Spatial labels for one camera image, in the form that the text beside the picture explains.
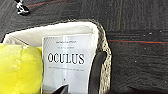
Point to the white Oculus box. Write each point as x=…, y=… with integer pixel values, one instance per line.
x=66, y=73

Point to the yellow plush toy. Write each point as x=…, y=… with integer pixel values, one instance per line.
x=20, y=70

